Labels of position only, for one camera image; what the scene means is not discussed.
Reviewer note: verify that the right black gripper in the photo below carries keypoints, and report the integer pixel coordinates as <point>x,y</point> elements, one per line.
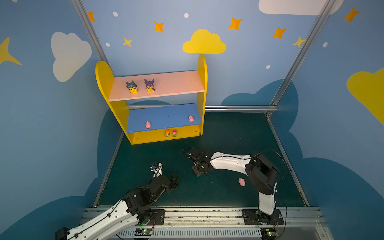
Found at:
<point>194,155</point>

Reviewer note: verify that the left controller board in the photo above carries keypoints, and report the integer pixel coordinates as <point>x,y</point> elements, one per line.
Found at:
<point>143,232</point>

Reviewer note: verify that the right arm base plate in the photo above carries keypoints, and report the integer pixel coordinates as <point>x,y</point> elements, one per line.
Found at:
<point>257,217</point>

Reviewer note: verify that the right controller board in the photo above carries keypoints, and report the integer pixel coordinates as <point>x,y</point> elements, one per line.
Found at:
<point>268,234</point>

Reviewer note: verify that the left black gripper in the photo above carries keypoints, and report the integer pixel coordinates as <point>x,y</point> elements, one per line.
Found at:
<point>171,181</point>

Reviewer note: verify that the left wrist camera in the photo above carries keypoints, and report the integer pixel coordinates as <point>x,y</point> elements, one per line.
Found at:
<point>156,168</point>

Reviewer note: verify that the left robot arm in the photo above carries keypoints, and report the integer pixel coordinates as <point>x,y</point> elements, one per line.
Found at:
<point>133,209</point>

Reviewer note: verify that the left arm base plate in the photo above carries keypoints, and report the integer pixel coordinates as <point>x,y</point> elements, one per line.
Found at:
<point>152,217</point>

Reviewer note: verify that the yellow toy shelf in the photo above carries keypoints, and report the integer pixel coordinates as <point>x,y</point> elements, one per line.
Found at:
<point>172,117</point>

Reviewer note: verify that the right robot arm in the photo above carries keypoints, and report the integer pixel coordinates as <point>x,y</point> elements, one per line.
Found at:
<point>262,174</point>

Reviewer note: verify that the purple creature toy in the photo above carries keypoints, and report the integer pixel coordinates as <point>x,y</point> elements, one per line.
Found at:
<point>150,85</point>

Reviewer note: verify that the controller board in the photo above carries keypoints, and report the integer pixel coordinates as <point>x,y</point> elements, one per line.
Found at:
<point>143,232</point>
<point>268,234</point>

